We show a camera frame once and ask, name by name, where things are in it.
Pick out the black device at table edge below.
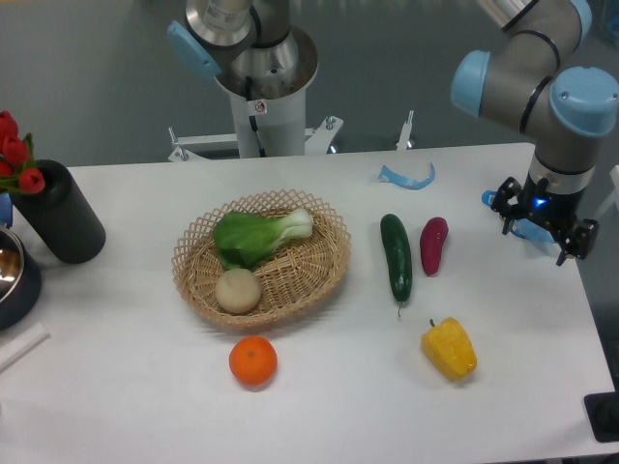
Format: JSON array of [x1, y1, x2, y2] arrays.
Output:
[[583, 391, 619, 443]]

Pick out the green cucumber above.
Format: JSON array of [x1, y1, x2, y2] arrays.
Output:
[[380, 214, 413, 316]]

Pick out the green bok choy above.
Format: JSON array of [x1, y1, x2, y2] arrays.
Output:
[[212, 208, 314, 271]]

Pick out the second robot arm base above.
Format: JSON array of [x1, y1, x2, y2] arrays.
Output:
[[166, 0, 318, 101]]

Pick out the purple sweet potato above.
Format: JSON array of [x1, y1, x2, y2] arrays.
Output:
[[420, 217, 449, 276]]

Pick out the steel bowl with dark rim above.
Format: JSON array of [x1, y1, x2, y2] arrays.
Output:
[[0, 225, 42, 331]]

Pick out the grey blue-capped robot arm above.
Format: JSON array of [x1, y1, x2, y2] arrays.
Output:
[[451, 0, 618, 265]]

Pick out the woven wicker basket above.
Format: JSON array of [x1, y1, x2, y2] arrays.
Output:
[[171, 189, 350, 329]]

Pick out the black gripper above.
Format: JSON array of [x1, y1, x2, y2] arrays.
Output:
[[490, 177, 600, 266]]

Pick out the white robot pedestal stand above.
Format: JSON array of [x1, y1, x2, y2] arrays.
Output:
[[166, 89, 416, 163]]

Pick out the red artificial tulips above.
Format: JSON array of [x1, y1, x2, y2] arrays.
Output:
[[1, 110, 45, 195]]

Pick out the black cylindrical vase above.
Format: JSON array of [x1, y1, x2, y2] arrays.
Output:
[[11, 159, 106, 264]]

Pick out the white flat strip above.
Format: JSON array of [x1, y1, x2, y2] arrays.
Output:
[[0, 323, 50, 371]]

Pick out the blue tape strip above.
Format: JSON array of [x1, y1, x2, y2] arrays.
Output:
[[377, 163, 436, 190]]

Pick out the yellow bell pepper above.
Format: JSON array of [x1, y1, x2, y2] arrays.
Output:
[[421, 317, 477, 382]]

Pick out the orange fruit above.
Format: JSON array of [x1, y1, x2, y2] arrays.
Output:
[[228, 335, 279, 387]]

